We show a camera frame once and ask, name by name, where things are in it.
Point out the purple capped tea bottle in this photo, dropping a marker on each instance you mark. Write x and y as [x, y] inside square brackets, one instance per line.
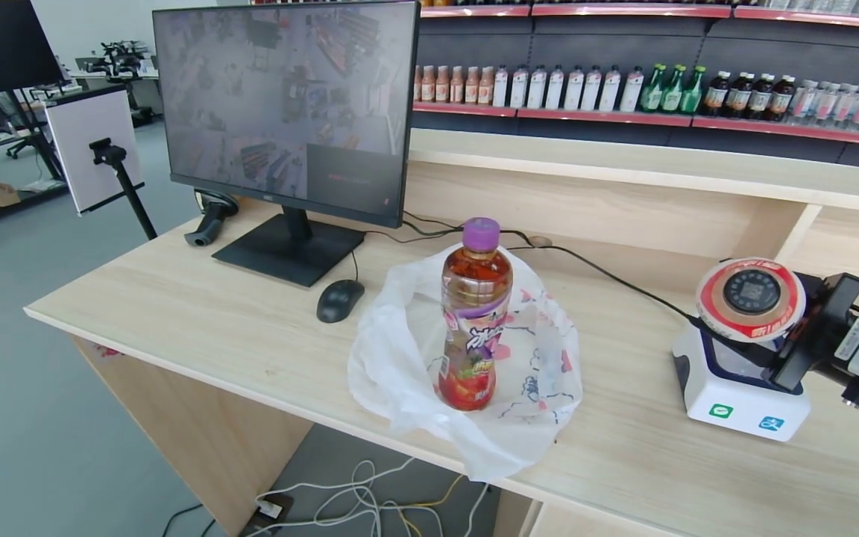
[474, 313]

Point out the black computer mouse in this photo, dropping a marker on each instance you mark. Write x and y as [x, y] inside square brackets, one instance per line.
[339, 300]

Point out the row of bottles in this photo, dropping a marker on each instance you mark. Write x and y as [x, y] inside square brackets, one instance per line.
[623, 88]

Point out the black tripod stand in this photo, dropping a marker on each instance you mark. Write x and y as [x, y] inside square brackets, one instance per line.
[125, 186]

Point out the black shop shelf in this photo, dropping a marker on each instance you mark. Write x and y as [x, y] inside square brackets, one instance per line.
[586, 33]

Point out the black handheld barcode scanner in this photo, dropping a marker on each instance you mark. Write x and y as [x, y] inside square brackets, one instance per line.
[211, 215]

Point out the wooden counter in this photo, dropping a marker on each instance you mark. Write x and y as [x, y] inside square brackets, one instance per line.
[623, 462]

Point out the red white round cup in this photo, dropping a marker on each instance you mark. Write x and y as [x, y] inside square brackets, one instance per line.
[750, 298]

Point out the white barcode scanner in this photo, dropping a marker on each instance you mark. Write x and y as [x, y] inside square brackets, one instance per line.
[735, 399]

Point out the white plastic shopping bag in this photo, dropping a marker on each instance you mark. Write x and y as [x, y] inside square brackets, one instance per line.
[534, 365]

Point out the black computer monitor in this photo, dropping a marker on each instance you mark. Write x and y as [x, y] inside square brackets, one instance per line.
[280, 97]

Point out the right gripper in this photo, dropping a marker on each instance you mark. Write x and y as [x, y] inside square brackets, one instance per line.
[817, 328]

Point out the black office chair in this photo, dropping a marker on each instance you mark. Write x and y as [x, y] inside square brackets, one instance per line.
[8, 123]

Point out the white board panel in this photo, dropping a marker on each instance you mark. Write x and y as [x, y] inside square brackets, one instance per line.
[90, 149]

